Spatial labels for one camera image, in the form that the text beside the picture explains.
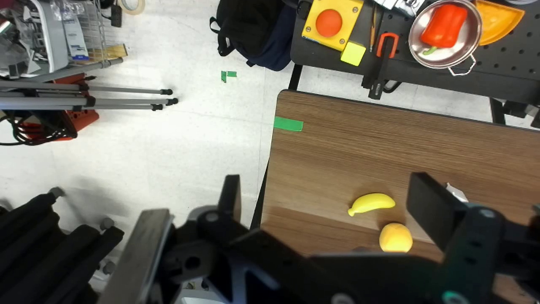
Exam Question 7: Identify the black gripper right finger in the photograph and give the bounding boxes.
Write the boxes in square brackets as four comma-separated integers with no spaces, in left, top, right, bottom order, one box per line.
[407,172,468,251]

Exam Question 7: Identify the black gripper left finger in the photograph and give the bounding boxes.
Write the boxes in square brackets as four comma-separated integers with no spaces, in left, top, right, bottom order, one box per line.
[218,174,242,221]

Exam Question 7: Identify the orange plush toy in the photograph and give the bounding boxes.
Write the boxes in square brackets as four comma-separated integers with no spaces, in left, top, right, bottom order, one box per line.
[380,223,414,253]

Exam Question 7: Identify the yellow toy banana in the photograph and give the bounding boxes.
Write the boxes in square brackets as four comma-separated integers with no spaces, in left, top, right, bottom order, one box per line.
[348,192,395,216]

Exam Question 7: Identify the red toy bell pepper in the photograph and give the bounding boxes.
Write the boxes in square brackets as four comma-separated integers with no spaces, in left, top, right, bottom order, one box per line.
[420,3,468,49]

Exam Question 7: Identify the green tape strip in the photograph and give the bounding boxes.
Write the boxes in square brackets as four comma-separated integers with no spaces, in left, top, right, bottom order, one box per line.
[274,116,304,133]

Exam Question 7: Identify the green tape on floor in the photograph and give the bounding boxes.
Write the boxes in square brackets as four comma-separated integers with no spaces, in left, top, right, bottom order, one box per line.
[220,71,238,82]

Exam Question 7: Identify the metal pot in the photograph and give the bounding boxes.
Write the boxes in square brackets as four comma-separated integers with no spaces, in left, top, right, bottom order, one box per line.
[407,0,481,77]

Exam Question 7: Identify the black pegboard side table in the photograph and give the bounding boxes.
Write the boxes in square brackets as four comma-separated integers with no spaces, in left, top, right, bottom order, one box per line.
[291,0,540,104]

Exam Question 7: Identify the black backpack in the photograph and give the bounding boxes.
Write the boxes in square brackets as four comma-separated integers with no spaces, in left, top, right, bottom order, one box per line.
[210,0,297,71]

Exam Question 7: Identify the orange black clamp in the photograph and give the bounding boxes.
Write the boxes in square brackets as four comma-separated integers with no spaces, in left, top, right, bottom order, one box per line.
[370,32,399,99]

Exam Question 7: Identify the yellow foam cube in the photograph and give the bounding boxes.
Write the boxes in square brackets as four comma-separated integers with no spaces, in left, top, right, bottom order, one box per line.
[341,42,366,66]

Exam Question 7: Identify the orange plastic wedge plate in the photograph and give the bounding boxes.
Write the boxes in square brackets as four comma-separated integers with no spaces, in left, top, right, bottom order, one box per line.
[474,0,525,45]

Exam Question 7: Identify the yellow emergency stop box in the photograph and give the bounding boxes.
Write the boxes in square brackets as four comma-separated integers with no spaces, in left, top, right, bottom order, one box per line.
[302,0,365,50]

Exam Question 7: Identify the grey tripod legs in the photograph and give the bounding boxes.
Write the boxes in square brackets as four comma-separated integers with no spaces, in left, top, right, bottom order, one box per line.
[0,79,179,111]

